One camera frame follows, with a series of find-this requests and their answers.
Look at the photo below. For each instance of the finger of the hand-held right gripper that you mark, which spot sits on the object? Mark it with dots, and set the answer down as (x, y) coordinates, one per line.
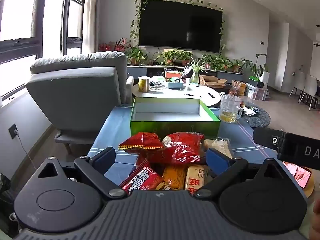
(267, 138)

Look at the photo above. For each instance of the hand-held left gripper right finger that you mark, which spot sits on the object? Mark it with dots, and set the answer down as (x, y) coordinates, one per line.
(220, 158)

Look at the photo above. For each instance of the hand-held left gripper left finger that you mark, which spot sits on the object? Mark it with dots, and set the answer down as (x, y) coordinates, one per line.
(106, 158)

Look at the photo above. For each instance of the clear bread packet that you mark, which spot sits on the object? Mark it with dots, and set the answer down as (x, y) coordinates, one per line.
(217, 145)

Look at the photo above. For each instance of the pale yellow packet red print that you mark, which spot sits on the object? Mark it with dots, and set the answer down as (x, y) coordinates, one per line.
(196, 178)

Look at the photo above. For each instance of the shiny red snack bag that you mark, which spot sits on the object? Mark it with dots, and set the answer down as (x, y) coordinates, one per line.
(183, 147)

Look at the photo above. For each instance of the red packet white characters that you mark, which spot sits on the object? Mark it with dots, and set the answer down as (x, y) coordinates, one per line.
(142, 180)

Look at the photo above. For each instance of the orange bread packet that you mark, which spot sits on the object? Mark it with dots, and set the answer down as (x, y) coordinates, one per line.
(175, 176)

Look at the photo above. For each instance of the green cardboard box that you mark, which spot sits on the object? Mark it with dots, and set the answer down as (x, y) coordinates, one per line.
(175, 126)

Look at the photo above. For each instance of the dark marble round table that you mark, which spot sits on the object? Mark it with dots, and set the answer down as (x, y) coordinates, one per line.
(260, 117)

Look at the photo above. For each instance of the smartphone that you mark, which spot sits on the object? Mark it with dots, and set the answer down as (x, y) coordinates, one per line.
(298, 173)

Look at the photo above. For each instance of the blue striped tablecloth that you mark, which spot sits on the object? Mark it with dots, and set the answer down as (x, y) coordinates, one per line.
(112, 130)

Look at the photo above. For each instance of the round wooden board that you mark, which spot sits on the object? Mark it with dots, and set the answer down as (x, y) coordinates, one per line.
(311, 191)

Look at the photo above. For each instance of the glass mug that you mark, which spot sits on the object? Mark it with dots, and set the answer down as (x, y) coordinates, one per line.
(230, 108)

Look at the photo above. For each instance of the clear plastic storage box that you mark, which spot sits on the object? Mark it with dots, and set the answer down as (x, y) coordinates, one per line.
(256, 91)

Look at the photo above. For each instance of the plastic bag of fruit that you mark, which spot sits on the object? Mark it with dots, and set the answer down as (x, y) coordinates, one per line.
(237, 87)

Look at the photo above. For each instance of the small green box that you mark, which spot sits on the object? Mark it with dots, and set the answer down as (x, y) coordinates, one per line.
(253, 79)

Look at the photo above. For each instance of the peace lily in white pot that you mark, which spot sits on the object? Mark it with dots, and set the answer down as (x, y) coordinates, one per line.
(263, 76)

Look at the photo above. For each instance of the white dining chair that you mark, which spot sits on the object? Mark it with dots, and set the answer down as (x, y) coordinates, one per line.
(310, 87)
(298, 82)

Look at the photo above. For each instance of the black pen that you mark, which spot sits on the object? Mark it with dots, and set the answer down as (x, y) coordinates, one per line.
(188, 94)

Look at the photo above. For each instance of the grey armchair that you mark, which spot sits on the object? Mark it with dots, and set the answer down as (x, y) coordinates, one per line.
(75, 92)

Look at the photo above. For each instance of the open cardboard box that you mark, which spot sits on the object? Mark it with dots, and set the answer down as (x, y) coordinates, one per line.
(212, 81)

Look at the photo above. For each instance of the potted pothos plant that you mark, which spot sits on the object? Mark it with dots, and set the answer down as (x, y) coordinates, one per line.
(185, 57)
(215, 61)
(170, 55)
(237, 66)
(136, 55)

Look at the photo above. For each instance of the white round table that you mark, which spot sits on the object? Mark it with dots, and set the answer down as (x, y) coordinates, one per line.
(175, 93)

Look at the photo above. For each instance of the small white bottle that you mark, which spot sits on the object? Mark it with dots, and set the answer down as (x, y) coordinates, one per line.
(188, 82)

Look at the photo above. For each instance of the yellow can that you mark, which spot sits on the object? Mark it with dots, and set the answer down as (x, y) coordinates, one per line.
(143, 83)

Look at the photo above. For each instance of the blue plastic tray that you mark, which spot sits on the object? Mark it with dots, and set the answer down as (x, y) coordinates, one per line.
(176, 84)

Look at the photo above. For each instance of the spider plant in glass vase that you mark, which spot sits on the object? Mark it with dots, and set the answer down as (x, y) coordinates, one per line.
(195, 73)

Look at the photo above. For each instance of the clear glass dish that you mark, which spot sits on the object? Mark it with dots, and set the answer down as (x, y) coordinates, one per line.
(157, 82)

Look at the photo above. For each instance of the orange box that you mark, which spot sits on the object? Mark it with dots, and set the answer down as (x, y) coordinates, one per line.
(173, 74)

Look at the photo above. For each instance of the grey television cabinet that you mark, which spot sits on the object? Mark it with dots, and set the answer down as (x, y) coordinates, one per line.
(152, 70)

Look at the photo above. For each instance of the red berry decoration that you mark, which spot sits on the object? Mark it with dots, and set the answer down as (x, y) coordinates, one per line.
(112, 45)

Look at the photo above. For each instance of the black television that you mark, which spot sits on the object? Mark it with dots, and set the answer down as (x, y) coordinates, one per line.
(180, 25)

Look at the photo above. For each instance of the beige curtain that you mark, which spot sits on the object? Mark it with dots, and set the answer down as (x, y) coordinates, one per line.
(90, 17)

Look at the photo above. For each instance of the ivy vine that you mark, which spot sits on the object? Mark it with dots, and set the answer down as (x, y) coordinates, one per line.
(136, 17)

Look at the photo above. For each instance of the black framed window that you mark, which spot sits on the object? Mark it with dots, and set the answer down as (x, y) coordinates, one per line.
(22, 30)

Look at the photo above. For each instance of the black wall socket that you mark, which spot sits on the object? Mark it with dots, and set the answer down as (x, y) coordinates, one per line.
(13, 131)

